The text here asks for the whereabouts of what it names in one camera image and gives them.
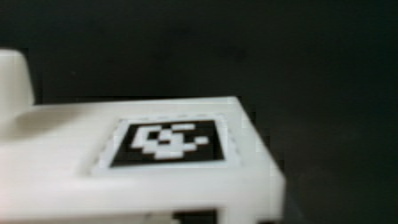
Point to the white drawer tray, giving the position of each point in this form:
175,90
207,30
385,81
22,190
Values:
138,162

